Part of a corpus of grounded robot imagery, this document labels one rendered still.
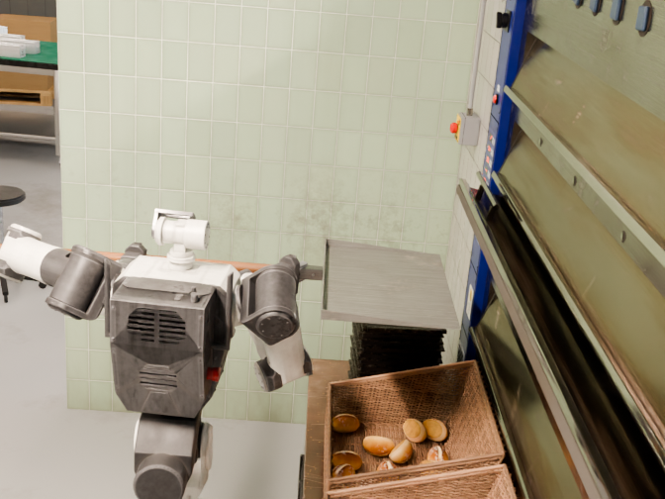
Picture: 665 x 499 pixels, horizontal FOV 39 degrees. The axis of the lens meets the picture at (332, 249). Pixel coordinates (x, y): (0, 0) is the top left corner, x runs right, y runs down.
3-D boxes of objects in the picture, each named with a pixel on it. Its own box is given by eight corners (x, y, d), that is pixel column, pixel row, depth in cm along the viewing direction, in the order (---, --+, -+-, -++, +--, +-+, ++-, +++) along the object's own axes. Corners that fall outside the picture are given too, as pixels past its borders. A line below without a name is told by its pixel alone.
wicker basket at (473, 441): (467, 431, 311) (478, 357, 301) (495, 540, 258) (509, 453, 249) (323, 421, 310) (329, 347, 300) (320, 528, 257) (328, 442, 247)
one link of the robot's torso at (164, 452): (187, 513, 204) (189, 444, 198) (128, 509, 204) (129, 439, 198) (205, 445, 231) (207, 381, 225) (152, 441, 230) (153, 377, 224)
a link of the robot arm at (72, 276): (54, 301, 217) (93, 317, 209) (27, 288, 210) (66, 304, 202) (77, 256, 219) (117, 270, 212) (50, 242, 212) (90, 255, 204)
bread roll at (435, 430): (427, 412, 305) (434, 418, 309) (416, 430, 304) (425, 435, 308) (447, 426, 298) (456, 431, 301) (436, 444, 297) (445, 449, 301)
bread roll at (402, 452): (382, 458, 287) (394, 473, 286) (397, 449, 283) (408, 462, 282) (396, 445, 295) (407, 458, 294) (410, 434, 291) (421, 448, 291)
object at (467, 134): (473, 140, 346) (476, 113, 343) (477, 146, 337) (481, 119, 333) (453, 138, 346) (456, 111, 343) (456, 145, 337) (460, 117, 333)
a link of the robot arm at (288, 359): (322, 389, 227) (313, 327, 212) (272, 410, 224) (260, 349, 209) (302, 357, 235) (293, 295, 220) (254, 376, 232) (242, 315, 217)
